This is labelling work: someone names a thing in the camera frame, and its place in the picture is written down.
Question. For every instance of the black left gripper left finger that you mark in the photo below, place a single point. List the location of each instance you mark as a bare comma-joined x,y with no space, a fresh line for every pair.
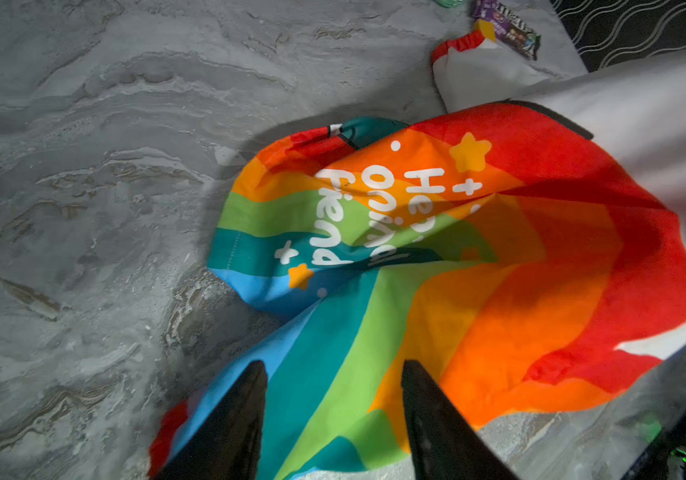
228,443

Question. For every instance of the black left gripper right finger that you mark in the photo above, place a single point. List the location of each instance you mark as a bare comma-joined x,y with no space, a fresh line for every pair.
443,446

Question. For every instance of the purple M&M's candy packet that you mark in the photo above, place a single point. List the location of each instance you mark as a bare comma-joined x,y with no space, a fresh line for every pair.
508,27

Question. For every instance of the yellow rectangular block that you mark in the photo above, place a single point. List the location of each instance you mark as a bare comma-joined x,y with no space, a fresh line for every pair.
486,29

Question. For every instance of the rainbow cartoon kids jacket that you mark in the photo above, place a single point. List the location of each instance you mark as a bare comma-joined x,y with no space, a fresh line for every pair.
530,253

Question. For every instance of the green round plastic lid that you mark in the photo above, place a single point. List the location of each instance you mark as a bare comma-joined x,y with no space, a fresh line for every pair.
449,3

